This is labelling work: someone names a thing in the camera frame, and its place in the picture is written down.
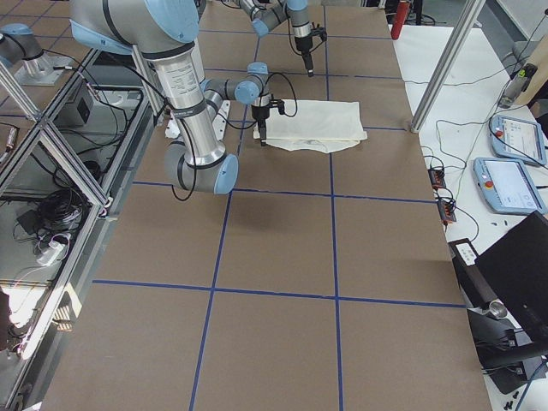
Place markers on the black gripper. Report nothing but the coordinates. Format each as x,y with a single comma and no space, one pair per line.
302,44
259,112

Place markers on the cream cat print shirt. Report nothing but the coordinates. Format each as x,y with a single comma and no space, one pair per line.
316,125

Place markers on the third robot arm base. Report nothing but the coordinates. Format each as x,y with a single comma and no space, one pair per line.
39,68

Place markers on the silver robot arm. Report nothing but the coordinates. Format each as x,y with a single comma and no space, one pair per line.
165,32
265,19

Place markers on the red cylinder tube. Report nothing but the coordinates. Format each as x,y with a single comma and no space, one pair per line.
399,19

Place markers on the orange circuit board far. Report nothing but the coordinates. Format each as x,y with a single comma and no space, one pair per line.
436,177

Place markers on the orange circuit board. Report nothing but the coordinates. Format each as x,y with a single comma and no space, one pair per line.
446,211
436,177

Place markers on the grey control box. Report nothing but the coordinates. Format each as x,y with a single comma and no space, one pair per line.
76,111

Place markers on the orange circuit board near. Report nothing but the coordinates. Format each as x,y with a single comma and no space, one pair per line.
446,211

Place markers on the far teach pendant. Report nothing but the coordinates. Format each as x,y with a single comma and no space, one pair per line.
516,138

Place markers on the teach pendant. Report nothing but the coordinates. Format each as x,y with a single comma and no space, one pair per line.
516,138
506,186

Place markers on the near teach pendant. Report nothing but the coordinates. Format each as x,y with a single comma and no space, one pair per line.
506,186

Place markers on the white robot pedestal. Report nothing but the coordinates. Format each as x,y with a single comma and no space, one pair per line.
214,117

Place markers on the aluminium frame post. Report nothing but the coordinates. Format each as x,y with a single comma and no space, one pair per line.
458,36

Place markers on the aluminium frame rail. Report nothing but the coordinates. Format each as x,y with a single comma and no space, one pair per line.
61,189

